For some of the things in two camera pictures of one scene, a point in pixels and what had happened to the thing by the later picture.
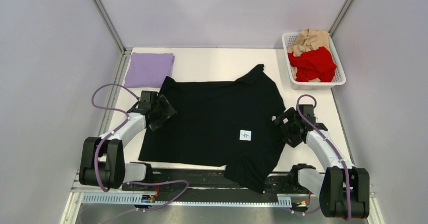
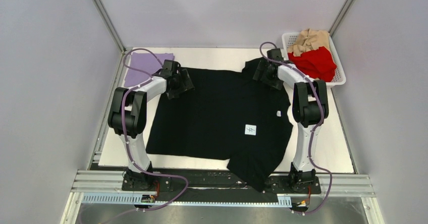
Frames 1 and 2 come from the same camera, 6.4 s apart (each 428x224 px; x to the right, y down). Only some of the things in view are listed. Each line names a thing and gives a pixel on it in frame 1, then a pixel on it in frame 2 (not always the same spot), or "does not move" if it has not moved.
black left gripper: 166,112 -> 185,85
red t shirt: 317,64 does not move
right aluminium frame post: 346,7 does not move
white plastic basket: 339,78 does not move
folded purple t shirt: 149,69 does not move
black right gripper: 292,140 -> 277,84
